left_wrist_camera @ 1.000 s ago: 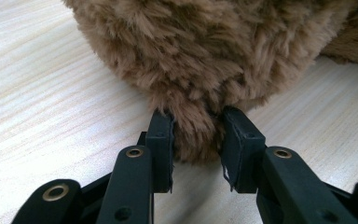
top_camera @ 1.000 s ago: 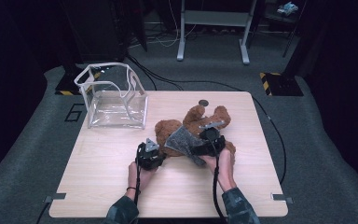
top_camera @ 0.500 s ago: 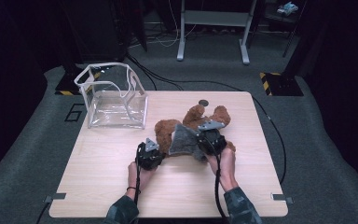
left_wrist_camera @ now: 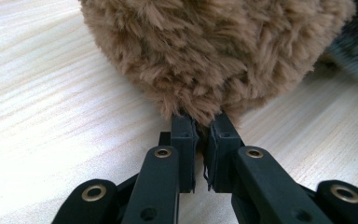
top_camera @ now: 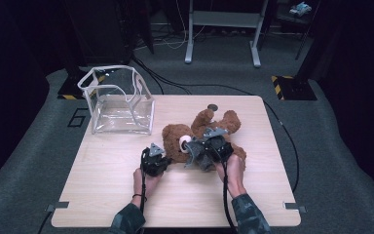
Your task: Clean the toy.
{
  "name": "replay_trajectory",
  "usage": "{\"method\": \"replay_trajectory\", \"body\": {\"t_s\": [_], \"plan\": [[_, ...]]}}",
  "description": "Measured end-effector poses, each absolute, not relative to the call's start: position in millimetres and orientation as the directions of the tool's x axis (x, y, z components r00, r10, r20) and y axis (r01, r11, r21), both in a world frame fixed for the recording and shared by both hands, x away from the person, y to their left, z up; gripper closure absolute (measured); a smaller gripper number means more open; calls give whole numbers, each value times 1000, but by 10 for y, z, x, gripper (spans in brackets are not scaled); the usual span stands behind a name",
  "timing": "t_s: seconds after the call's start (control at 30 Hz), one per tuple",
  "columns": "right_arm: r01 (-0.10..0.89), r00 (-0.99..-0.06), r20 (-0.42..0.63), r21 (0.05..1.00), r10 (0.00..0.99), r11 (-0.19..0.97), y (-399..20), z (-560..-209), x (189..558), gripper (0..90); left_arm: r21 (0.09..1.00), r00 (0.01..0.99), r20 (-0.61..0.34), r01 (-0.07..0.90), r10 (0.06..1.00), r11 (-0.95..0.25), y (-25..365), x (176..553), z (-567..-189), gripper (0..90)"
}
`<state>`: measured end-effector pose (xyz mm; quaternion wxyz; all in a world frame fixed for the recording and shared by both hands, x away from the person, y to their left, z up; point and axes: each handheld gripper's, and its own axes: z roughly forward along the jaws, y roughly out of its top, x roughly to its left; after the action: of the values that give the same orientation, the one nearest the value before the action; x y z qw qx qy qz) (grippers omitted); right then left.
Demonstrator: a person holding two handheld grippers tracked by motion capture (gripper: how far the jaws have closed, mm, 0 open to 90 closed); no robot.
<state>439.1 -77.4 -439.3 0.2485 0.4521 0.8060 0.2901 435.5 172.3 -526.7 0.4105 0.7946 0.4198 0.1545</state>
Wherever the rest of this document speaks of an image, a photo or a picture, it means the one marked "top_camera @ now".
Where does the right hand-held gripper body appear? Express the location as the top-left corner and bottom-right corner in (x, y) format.
(203, 127), (235, 163)

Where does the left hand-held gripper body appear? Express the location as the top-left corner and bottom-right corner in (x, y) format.
(141, 142), (166, 177)

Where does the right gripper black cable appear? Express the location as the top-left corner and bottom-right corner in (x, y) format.
(220, 160), (239, 234)

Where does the white floor cable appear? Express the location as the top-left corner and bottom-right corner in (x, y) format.
(154, 0), (206, 51)

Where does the white metal stand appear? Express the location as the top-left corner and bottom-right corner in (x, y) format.
(184, 0), (270, 68)

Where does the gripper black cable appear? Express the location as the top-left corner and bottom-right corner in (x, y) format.
(220, 160), (239, 234)
(138, 155), (148, 214)

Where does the dark shelf cart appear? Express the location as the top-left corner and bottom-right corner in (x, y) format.
(272, 0), (320, 61)

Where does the thin black cable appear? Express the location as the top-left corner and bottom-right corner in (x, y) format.
(38, 211), (54, 234)

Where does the black base yellow striped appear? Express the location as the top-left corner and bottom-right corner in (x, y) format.
(56, 75), (106, 100)
(271, 75), (318, 101)

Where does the clear plastic bag white trim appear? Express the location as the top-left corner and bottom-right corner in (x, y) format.
(77, 64), (156, 136)

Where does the brown teddy bear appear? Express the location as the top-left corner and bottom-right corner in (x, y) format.
(161, 108), (247, 172)

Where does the short black floor cable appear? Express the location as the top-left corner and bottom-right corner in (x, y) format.
(131, 57), (165, 96)

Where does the black cabinet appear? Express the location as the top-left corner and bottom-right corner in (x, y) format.
(61, 0), (134, 66)

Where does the person's left hand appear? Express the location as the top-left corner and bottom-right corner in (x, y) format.
(132, 167), (162, 204)

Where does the person's right hand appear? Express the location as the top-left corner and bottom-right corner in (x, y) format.
(214, 154), (248, 199)

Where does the grey metal table bracket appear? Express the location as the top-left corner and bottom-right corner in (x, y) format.
(283, 202), (307, 214)
(46, 201), (70, 213)

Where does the blue and white packet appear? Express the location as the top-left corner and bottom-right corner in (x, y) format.
(288, 1), (314, 18)

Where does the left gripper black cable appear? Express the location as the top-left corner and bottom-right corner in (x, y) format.
(138, 155), (148, 214)

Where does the dark curtain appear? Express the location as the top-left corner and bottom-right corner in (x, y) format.
(0, 0), (52, 199)
(318, 0), (374, 215)

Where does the grey towel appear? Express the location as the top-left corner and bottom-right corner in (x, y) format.
(183, 137), (217, 173)

